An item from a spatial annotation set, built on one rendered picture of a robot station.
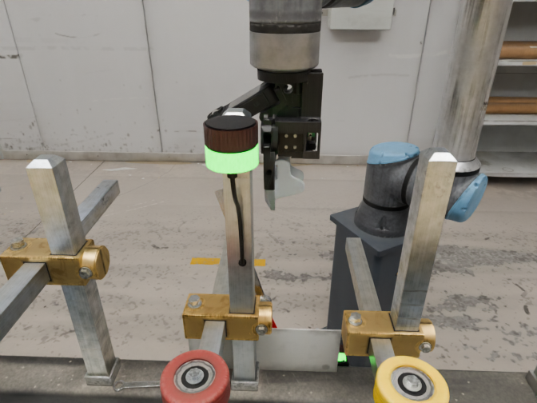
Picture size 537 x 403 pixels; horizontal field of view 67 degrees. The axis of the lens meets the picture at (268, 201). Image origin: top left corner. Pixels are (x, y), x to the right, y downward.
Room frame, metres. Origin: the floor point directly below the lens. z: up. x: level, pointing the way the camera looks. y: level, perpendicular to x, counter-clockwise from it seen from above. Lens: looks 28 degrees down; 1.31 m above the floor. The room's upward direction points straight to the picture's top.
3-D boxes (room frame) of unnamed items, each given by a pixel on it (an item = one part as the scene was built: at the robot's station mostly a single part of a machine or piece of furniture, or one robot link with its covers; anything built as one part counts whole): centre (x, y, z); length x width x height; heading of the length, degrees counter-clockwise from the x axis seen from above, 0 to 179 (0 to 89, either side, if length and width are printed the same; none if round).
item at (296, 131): (0.56, -0.03, 1.15); 0.09 x 0.08 x 0.12; 88
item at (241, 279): (0.48, 0.04, 0.94); 0.04 x 0.04 x 0.48; 88
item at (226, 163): (0.43, 0.04, 1.14); 0.06 x 0.06 x 0.02
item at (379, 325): (0.47, -0.19, 0.82); 0.14 x 0.06 x 0.05; 88
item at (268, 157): (0.54, 0.00, 1.09); 0.05 x 0.02 x 0.09; 178
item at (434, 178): (0.47, -0.21, 0.89); 0.04 x 0.04 x 0.48; 88
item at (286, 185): (0.54, -0.02, 1.04); 0.06 x 0.03 x 0.09; 88
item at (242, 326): (0.48, 0.06, 0.85); 0.14 x 0.06 x 0.05; 88
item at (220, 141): (0.43, 0.04, 1.16); 0.06 x 0.06 x 0.02
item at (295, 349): (0.50, 0.01, 0.75); 0.26 x 0.01 x 0.10; 88
